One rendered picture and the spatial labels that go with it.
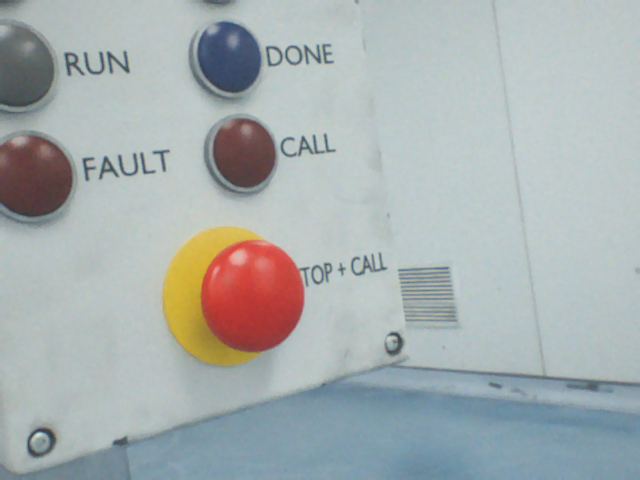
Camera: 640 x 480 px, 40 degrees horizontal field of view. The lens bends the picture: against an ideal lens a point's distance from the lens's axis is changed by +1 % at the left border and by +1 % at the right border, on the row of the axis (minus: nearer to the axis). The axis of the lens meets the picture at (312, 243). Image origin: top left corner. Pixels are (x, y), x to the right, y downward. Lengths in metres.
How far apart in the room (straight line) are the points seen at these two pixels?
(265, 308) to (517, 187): 3.42
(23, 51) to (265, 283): 0.11
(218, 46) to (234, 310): 0.10
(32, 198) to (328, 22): 0.14
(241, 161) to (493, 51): 3.44
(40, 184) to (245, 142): 0.08
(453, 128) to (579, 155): 0.62
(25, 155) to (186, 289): 0.07
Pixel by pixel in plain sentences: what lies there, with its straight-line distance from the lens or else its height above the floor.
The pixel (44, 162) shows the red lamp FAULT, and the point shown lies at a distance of 0.30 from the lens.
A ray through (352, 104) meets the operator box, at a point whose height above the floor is 1.01.
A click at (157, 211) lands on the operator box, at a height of 0.98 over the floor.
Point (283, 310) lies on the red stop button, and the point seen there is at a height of 0.94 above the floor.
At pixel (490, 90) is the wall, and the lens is 3.76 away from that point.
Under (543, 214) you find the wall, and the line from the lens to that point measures 3.65.
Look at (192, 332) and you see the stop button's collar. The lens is 0.32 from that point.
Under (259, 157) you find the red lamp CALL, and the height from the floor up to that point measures 1.00.
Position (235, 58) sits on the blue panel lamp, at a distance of 0.33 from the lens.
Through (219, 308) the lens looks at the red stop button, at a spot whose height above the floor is 0.95.
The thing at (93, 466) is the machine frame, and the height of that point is 0.88.
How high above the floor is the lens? 0.98
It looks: 3 degrees down
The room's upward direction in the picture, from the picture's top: 9 degrees counter-clockwise
